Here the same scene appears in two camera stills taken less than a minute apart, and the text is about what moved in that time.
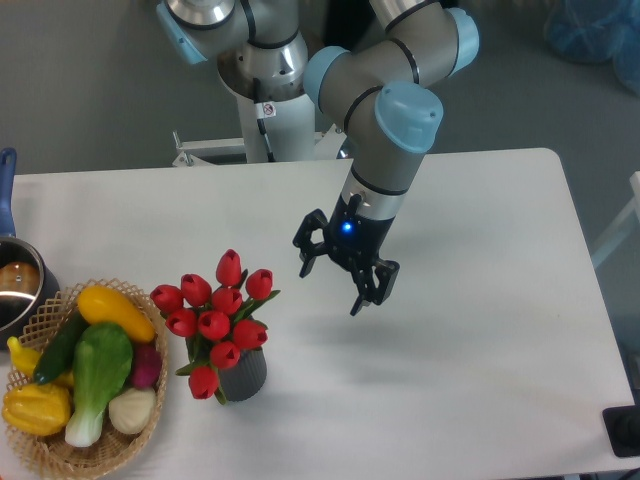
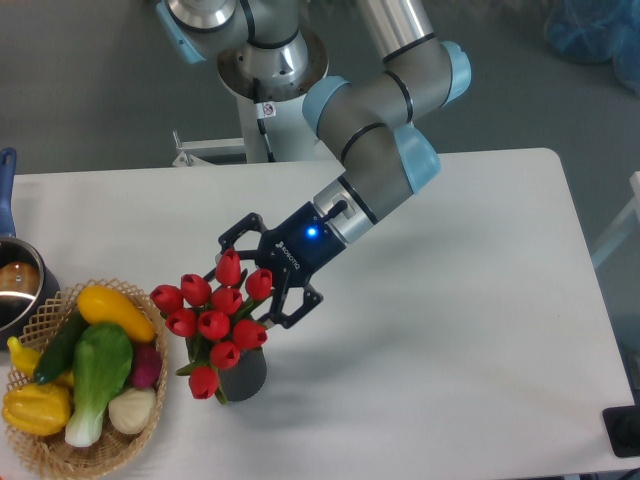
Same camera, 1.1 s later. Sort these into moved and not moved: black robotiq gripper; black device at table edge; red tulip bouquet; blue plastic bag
Moved: black robotiq gripper
Not moved: black device at table edge; red tulip bouquet; blue plastic bag
